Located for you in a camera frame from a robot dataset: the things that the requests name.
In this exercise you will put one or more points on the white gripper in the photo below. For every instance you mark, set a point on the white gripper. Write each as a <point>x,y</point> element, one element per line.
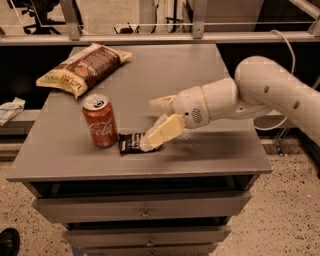
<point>188,106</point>

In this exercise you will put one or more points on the black rxbar chocolate bar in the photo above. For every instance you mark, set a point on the black rxbar chocolate bar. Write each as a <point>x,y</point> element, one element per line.
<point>131,144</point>

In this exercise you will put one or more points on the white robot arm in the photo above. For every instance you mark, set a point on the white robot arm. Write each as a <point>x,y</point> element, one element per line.
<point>259,86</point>

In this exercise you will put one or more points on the red coke can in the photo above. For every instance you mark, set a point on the red coke can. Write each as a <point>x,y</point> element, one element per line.
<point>98,113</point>

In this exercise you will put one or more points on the grey metal railing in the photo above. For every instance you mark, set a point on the grey metal railing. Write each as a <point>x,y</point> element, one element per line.
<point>123,22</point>

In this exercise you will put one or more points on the brown yellow chip bag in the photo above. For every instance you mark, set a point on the brown yellow chip bag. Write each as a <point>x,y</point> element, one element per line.
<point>82,71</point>

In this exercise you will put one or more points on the middle grey drawer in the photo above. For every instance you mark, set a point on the middle grey drawer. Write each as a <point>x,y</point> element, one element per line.
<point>145,236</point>

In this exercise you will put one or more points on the grey drawer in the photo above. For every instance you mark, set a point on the grey drawer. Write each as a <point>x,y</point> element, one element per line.
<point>145,236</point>
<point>142,207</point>
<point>175,250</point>

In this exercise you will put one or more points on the top grey drawer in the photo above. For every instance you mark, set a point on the top grey drawer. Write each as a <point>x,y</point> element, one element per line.
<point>142,207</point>

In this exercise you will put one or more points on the bottom grey drawer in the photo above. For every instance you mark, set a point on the bottom grey drawer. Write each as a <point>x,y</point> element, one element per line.
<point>175,250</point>

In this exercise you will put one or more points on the white folded cloth packet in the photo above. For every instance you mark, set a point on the white folded cloth packet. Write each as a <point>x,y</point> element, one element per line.
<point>9,110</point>

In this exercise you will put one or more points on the black office chair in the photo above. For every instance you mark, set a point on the black office chair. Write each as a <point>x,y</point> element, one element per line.
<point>39,9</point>

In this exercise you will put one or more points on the black leather shoe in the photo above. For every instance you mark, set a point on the black leather shoe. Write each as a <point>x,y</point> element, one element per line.
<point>9,242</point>

